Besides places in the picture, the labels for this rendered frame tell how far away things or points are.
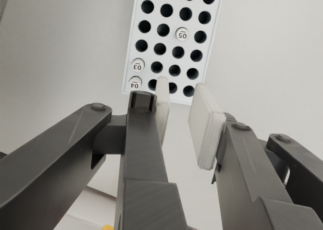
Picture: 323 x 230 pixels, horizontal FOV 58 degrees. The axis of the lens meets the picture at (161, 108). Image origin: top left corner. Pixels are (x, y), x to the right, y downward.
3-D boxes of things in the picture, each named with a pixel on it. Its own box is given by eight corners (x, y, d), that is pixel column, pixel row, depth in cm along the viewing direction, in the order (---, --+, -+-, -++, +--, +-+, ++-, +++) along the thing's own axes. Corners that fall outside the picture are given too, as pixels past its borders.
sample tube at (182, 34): (175, 25, 32) (177, 27, 28) (186, 27, 32) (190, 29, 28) (173, 37, 32) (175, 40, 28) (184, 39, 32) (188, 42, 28)
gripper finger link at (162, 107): (159, 163, 14) (144, 161, 14) (160, 117, 21) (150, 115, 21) (170, 105, 13) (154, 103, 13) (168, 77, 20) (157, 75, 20)
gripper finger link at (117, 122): (145, 164, 12) (76, 152, 12) (150, 123, 17) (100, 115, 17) (151, 132, 12) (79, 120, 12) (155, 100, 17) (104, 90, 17)
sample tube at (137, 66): (136, 53, 33) (131, 59, 29) (147, 55, 33) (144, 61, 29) (134, 64, 33) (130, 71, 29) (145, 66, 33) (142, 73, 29)
